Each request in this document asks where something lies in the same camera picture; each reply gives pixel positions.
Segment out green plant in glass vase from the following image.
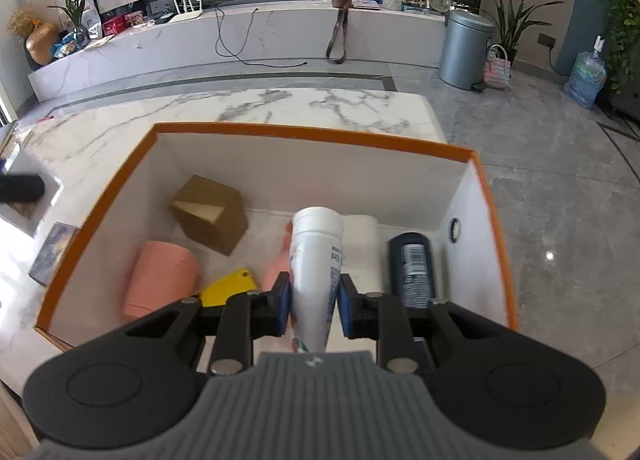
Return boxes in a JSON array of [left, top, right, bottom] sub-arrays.
[[47, 0, 97, 49]]

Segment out snake plant in pot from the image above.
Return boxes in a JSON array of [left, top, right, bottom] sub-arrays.
[[475, 0, 566, 67]]

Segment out red gift boxes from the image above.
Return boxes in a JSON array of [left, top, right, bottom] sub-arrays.
[[102, 10, 147, 37]]

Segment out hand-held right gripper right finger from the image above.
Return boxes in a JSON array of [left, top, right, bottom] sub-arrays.
[[337, 274, 506, 373]]

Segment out dried flower bunch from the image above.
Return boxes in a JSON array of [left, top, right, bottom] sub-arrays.
[[7, 8, 42, 39]]

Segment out white printed tube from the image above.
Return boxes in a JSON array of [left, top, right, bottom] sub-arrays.
[[289, 207, 346, 356]]

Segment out small pink item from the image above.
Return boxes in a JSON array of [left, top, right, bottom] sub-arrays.
[[262, 223, 296, 291]]

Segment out white marble bench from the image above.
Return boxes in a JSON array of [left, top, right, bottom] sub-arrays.
[[27, 0, 449, 104]]

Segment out black cable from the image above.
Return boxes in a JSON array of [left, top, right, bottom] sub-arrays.
[[214, 5, 309, 69]]

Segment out blue water jug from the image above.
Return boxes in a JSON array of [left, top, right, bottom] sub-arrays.
[[564, 35, 608, 110]]

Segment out green ivy plant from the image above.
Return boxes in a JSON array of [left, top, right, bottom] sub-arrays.
[[565, 0, 640, 96]]

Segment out yellow block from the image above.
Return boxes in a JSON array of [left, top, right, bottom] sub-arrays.
[[199, 267, 258, 309]]

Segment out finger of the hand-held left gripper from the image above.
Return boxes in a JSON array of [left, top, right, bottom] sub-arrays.
[[0, 173, 46, 204]]

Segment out dark blue spray can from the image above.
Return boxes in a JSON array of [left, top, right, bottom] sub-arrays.
[[389, 233, 437, 311]]

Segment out pink cup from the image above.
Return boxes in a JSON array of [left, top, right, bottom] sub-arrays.
[[122, 240, 202, 320]]

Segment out gold vase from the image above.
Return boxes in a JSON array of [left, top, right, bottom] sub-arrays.
[[25, 23, 62, 66]]

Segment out grey cabinet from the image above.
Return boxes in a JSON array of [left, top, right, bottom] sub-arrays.
[[606, 85, 640, 122]]

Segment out blue snack bag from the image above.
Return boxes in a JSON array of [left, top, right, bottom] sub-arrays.
[[52, 35, 91, 59]]

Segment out grey metal trash can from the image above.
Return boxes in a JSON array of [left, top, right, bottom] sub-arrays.
[[439, 9, 497, 90]]

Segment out brown cardboard carton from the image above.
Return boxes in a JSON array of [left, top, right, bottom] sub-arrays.
[[169, 175, 249, 257]]

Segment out pink woven basket bag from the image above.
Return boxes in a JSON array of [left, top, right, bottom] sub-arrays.
[[482, 44, 514, 90]]

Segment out white router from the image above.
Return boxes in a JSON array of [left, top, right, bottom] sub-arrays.
[[170, 0, 205, 24]]

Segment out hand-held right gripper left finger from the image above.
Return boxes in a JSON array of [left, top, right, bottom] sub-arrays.
[[125, 273, 293, 376]]

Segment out white cylinder roll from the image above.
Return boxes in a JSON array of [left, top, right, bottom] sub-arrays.
[[341, 214, 396, 298]]

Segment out orange cardboard box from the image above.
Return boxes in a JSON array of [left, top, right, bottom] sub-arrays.
[[34, 121, 521, 356]]

